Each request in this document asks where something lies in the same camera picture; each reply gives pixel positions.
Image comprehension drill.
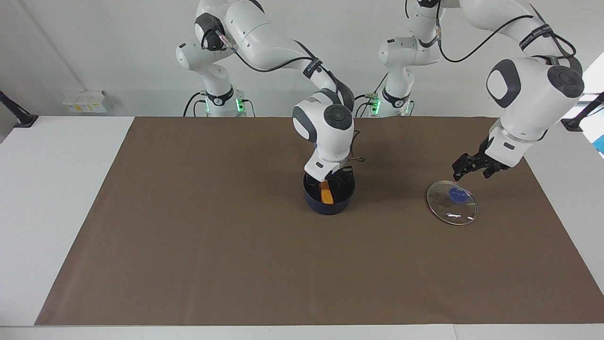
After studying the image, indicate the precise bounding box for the glass lid with blue knob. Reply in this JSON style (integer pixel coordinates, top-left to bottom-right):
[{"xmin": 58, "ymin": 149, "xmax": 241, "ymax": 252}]
[{"xmin": 427, "ymin": 180, "xmax": 478, "ymax": 226}]

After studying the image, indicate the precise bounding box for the dark blue saucepan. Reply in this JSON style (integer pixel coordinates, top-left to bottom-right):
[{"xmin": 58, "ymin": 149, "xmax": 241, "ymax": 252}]
[{"xmin": 303, "ymin": 171, "xmax": 356, "ymax": 216}]

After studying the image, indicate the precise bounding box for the black clamp stand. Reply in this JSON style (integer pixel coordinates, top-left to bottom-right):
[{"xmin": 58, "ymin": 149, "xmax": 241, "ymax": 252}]
[
  {"xmin": 0, "ymin": 91, "xmax": 39, "ymax": 128},
  {"xmin": 561, "ymin": 92, "xmax": 604, "ymax": 132}
]

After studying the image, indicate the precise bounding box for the brown table mat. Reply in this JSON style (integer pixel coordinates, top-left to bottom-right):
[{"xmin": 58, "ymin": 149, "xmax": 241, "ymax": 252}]
[{"xmin": 34, "ymin": 117, "xmax": 604, "ymax": 326}]

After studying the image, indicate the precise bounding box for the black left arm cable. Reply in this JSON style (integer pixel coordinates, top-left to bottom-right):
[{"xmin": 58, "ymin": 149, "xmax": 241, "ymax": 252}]
[{"xmin": 434, "ymin": 0, "xmax": 577, "ymax": 63}]

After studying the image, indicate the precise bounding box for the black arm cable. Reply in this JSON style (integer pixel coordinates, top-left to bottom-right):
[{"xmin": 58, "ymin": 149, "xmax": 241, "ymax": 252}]
[
  {"xmin": 434, "ymin": 0, "xmax": 577, "ymax": 63},
  {"xmin": 203, "ymin": 31, "xmax": 366, "ymax": 163}
]

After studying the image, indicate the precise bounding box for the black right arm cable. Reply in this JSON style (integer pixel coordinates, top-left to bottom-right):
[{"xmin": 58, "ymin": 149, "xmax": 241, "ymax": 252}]
[{"xmin": 203, "ymin": 31, "xmax": 366, "ymax": 163}]

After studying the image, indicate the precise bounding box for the white wall socket box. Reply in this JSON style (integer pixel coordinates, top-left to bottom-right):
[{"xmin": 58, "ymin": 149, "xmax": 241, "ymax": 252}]
[{"xmin": 63, "ymin": 91, "xmax": 111, "ymax": 114}]

